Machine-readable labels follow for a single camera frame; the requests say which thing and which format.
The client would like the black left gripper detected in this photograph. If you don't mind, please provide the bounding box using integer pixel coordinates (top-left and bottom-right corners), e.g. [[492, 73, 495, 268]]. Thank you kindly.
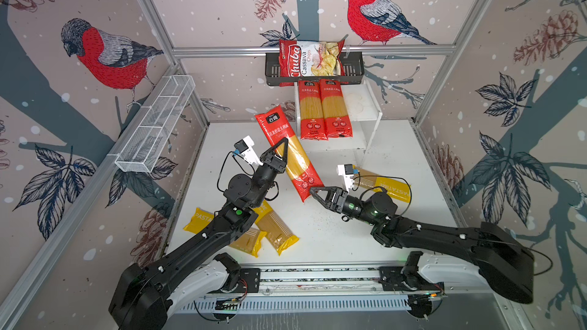
[[249, 137, 286, 209]]

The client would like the red spaghetti bag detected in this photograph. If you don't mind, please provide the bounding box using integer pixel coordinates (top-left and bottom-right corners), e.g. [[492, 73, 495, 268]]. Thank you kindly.
[[298, 81, 328, 141], [255, 106, 324, 202], [319, 79, 353, 138]]

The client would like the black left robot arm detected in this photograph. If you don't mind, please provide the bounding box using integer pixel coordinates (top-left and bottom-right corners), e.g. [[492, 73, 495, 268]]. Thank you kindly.
[[109, 138, 289, 329]]

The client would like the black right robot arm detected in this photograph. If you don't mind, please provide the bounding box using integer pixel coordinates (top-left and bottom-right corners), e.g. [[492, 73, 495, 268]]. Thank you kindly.
[[310, 186, 534, 304]]

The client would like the white two-tier shelf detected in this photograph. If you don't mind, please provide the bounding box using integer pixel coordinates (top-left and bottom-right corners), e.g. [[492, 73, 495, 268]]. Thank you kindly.
[[293, 80, 382, 152]]

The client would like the yellow spaghetti bag upper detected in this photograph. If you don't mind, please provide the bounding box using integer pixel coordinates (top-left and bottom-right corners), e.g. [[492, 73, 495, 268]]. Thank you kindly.
[[254, 201, 299, 256]]

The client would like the yellow spaghetti bag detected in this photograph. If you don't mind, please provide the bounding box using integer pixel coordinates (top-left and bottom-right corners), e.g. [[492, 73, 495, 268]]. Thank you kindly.
[[254, 201, 299, 256], [183, 208, 267, 258], [353, 167, 412, 203]]

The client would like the yellow spaghetti bag right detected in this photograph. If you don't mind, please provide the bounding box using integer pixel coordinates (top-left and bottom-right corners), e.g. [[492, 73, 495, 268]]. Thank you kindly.
[[353, 167, 412, 203]]

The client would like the yellow spaghetti bag lower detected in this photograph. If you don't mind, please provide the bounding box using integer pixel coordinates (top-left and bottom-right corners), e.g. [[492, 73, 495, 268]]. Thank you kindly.
[[183, 208, 267, 258]]

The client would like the red cassava chips bag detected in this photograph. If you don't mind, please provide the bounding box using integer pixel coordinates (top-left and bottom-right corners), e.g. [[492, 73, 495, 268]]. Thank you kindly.
[[278, 40, 345, 79]]

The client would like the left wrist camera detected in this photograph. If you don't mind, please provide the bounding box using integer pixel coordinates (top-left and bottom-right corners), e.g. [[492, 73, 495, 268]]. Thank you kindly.
[[233, 135, 263, 166]]

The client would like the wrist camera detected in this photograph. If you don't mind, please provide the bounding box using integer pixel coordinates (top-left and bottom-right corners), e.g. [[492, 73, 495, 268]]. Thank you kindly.
[[337, 163, 359, 192], [233, 135, 263, 166]]

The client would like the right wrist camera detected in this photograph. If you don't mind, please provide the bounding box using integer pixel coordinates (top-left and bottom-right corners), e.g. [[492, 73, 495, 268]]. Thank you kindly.
[[337, 163, 359, 192]]

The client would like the aluminium mounting rail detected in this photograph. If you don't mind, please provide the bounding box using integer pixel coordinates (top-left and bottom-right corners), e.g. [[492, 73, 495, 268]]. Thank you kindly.
[[130, 263, 510, 299]]

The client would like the black wall basket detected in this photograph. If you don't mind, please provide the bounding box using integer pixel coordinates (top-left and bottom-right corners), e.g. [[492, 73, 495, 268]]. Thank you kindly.
[[265, 52, 365, 87]]

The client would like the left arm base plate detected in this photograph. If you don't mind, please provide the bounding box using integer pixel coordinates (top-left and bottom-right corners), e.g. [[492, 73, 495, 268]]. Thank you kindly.
[[214, 253, 261, 294]]

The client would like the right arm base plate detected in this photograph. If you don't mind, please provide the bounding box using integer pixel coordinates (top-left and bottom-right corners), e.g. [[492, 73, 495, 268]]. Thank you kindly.
[[378, 251, 444, 293]]

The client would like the white wire mesh basket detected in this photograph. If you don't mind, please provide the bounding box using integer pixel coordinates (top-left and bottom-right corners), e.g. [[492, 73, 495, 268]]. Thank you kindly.
[[115, 75, 195, 173]]

